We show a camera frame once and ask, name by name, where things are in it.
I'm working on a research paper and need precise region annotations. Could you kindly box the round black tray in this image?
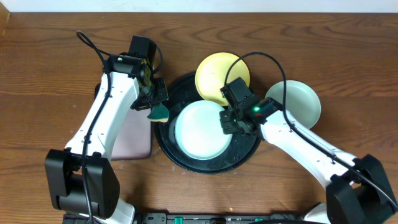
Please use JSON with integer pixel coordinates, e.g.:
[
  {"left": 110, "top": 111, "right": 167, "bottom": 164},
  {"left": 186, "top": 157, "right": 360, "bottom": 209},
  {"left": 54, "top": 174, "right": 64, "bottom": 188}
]
[{"left": 153, "top": 72, "right": 261, "bottom": 175}]

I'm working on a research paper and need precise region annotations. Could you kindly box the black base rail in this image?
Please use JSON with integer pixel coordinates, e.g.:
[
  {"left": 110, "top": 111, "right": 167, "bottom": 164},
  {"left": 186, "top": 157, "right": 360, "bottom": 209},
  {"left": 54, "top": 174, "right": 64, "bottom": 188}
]
[{"left": 62, "top": 212, "right": 312, "bottom": 224}]

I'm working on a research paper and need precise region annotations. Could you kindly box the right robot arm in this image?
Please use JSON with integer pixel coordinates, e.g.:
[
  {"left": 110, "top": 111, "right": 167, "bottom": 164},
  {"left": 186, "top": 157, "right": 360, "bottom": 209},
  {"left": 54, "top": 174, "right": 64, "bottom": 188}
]
[{"left": 220, "top": 96, "right": 397, "bottom": 223}]

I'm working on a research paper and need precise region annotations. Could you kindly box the right black cable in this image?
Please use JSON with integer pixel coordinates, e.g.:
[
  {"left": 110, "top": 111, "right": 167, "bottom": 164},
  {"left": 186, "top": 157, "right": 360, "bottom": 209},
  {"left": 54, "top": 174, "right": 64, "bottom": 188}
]
[{"left": 223, "top": 51, "right": 398, "bottom": 212}]

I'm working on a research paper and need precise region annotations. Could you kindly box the black cable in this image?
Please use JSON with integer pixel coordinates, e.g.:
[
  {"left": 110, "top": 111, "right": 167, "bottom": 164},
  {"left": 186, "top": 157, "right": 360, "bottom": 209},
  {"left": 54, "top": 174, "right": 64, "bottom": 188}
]
[
  {"left": 75, "top": 30, "right": 164, "bottom": 224},
  {"left": 223, "top": 51, "right": 398, "bottom": 212}
]

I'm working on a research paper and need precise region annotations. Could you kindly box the black rectangular sponge tray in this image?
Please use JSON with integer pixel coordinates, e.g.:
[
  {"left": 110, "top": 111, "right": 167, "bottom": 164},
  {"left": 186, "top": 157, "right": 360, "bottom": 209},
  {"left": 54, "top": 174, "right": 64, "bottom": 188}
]
[{"left": 95, "top": 82, "right": 153, "bottom": 161}]

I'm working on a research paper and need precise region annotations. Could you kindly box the light green plate front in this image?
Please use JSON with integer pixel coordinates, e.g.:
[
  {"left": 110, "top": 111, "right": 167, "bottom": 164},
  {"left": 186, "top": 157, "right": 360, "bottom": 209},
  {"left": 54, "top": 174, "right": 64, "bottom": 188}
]
[{"left": 175, "top": 100, "right": 233, "bottom": 160}]

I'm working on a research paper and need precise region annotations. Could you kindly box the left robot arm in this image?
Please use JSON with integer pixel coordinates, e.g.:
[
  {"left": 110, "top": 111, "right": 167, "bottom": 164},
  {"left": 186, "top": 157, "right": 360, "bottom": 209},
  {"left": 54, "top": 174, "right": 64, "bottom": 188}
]
[{"left": 45, "top": 54, "right": 169, "bottom": 223}]

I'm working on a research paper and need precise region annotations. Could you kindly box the yellow plate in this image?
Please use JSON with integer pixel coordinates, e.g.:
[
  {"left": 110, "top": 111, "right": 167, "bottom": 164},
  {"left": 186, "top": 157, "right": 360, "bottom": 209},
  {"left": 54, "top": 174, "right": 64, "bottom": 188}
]
[{"left": 195, "top": 52, "right": 239, "bottom": 106}]

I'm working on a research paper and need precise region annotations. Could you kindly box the left black cable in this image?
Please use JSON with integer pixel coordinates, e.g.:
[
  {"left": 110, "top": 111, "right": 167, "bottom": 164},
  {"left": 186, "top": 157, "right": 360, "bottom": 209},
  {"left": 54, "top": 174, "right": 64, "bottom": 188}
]
[{"left": 75, "top": 30, "right": 164, "bottom": 224}]

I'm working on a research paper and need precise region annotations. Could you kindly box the light green plate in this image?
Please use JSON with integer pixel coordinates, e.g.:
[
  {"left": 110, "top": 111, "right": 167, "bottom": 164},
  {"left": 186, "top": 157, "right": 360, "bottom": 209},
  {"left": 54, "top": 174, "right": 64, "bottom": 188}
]
[
  {"left": 265, "top": 80, "right": 322, "bottom": 130},
  {"left": 175, "top": 100, "right": 233, "bottom": 160}
]

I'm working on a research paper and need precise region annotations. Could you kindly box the green yellow sponge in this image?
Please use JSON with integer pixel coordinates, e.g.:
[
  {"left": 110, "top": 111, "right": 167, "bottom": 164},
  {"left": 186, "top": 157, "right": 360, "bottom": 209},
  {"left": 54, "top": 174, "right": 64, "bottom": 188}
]
[{"left": 147, "top": 104, "right": 169, "bottom": 123}]

